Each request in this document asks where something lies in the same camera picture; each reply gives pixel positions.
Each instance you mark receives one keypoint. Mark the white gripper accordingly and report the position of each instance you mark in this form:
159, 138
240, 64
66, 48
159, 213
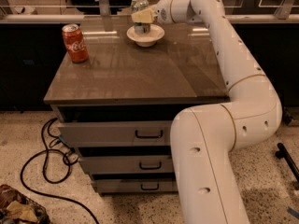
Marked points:
162, 13

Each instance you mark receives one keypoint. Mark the green white 7up can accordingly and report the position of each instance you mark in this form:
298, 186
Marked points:
137, 5

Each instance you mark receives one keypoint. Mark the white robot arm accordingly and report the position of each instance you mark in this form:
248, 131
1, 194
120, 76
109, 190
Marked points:
201, 137

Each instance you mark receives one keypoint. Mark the white paper bowl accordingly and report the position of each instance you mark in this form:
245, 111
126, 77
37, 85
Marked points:
146, 40

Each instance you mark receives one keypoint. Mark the red coca-cola can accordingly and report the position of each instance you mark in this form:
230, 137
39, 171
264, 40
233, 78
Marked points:
74, 43

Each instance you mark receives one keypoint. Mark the grey drawer cabinet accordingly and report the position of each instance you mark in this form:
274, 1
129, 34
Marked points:
124, 82

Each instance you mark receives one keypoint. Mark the top grey drawer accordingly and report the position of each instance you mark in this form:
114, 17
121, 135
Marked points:
116, 134

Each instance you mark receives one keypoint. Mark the grey drawer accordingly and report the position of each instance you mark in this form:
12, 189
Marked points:
127, 164
108, 186
116, 134

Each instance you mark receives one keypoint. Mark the middle grey drawer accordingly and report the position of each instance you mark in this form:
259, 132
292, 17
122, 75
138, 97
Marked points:
127, 164

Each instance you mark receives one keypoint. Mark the bottom grey drawer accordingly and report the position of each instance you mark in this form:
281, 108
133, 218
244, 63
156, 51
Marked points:
108, 186

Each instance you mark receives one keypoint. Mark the black metal stand leg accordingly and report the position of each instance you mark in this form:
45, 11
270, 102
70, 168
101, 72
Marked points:
283, 153

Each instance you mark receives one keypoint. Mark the basket with cloths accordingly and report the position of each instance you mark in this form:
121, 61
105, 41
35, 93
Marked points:
16, 208

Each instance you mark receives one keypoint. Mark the glass partition rail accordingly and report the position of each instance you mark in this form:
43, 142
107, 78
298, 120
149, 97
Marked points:
55, 18

